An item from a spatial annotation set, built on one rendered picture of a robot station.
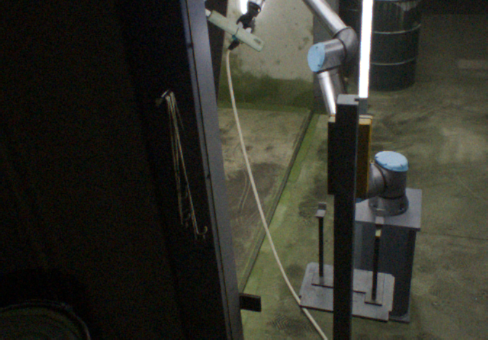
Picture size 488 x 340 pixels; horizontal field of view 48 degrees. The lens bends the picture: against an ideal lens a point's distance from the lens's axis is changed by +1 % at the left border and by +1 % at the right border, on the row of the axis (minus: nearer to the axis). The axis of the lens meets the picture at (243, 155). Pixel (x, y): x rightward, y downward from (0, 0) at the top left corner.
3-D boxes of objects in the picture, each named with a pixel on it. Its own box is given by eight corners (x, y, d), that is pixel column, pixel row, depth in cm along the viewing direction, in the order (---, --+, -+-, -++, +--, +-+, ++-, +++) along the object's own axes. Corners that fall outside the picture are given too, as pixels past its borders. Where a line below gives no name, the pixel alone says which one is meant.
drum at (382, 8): (350, 71, 554) (353, -17, 507) (408, 67, 550) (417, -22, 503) (358, 96, 505) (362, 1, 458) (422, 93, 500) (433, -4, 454)
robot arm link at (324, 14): (372, 43, 242) (300, -44, 276) (348, 50, 238) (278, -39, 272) (364, 62, 251) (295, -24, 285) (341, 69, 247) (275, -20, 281)
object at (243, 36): (251, 56, 291) (267, 41, 270) (247, 63, 289) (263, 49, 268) (171, 7, 280) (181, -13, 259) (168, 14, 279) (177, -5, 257)
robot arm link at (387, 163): (412, 190, 256) (416, 159, 246) (383, 202, 250) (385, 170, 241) (391, 175, 268) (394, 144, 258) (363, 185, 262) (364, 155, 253)
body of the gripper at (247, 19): (246, 34, 282) (255, 15, 286) (253, 28, 274) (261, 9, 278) (234, 26, 280) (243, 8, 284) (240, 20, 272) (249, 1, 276)
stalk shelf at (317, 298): (298, 307, 196) (298, 304, 195) (310, 264, 214) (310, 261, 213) (387, 323, 187) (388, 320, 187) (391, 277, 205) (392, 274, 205)
